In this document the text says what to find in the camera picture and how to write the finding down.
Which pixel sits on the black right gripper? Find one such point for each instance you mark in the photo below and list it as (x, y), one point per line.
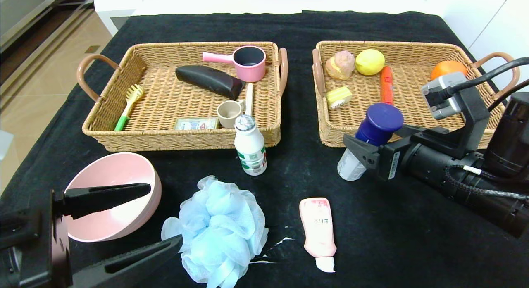
(391, 163)

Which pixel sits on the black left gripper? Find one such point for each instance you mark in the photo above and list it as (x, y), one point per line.
(59, 238)

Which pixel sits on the blue capped spray can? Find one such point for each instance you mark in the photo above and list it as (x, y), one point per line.
(378, 118)

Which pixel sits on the orange sausage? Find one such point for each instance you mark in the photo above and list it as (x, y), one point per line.
(387, 85)

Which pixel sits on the light blue bath pouf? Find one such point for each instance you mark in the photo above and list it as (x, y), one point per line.
(223, 222)

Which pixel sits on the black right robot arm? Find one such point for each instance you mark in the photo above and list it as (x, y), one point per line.
(425, 162)

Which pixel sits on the wicker basket with food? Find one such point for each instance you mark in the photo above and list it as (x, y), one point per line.
(359, 114)

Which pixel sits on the wicker basket with utensils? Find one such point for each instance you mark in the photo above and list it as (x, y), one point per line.
(165, 98)

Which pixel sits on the pink bowl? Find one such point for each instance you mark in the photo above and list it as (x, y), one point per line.
(111, 172)

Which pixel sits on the yellow cake slice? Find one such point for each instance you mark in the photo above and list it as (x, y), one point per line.
(339, 96)

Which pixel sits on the yellow lemon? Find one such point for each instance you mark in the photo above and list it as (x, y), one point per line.
(370, 63)

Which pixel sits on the pinkish brown bread toy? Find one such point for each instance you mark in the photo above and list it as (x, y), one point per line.
(341, 65)

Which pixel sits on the orange fruit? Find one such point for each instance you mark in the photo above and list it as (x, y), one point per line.
(444, 69)

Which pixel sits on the black table cloth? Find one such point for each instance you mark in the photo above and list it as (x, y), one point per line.
(297, 176)

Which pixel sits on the pink lotion tube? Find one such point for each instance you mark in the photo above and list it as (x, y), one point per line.
(318, 230)

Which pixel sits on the small card box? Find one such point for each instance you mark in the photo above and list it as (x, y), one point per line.
(196, 124)

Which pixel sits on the white milk drink bottle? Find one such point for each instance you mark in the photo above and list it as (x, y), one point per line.
(250, 147)

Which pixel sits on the beige stick utensil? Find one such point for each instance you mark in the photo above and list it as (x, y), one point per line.
(249, 98)

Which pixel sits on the short white scrap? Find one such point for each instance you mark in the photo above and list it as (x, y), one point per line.
(282, 241)

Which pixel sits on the pink toy saucepan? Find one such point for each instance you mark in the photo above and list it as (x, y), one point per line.
(252, 75)

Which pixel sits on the long white scrap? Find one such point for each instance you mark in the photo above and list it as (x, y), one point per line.
(264, 262)

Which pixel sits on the small beige cup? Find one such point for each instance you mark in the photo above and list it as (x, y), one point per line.
(225, 120)

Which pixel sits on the black glasses case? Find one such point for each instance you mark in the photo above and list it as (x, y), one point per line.
(206, 79)

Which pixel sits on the brass floor socket plate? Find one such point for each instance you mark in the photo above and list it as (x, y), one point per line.
(92, 49)

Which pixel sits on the grey metal ledge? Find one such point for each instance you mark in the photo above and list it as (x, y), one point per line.
(25, 15)

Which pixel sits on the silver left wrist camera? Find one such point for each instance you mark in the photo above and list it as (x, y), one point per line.
(4, 143)

